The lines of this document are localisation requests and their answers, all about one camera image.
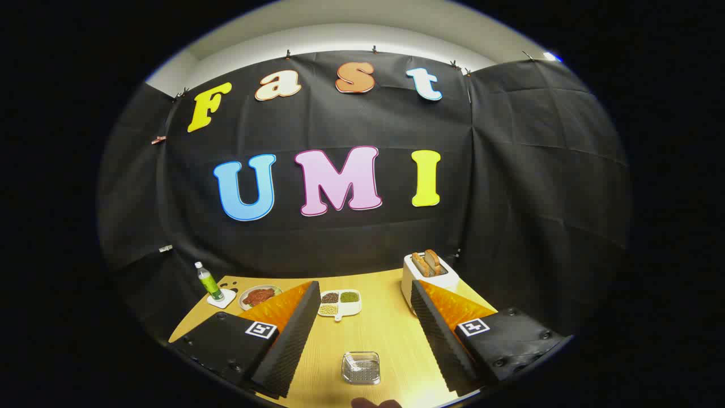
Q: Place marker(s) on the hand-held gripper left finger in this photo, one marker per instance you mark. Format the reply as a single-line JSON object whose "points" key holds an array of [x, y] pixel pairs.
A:
{"points": [[289, 345]]}

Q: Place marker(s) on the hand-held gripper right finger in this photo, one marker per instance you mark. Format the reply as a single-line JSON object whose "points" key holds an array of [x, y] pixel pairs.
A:
{"points": [[442, 340]]}

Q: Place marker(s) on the oval plate with meat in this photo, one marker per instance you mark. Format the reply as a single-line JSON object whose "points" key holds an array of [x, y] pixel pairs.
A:
{"points": [[257, 296]]}

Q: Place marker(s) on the white toaster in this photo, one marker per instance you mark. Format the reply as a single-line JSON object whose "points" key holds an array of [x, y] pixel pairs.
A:
{"points": [[447, 280]]}

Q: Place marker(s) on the white divided dish with beans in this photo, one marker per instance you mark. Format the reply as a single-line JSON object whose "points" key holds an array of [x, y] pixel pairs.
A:
{"points": [[351, 307]]}

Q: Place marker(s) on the perforated metal basket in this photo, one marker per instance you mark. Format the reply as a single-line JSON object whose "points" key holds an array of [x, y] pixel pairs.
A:
{"points": [[361, 368]]}

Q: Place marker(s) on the white square coaster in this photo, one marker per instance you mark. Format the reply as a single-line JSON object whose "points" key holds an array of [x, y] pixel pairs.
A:
{"points": [[227, 298]]}

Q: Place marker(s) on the toast bread slice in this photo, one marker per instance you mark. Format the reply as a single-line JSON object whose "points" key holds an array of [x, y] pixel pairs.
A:
{"points": [[433, 260], [420, 264]]}

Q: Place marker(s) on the green drink bottle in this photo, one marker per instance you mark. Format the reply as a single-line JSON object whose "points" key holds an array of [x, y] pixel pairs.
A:
{"points": [[208, 283]]}

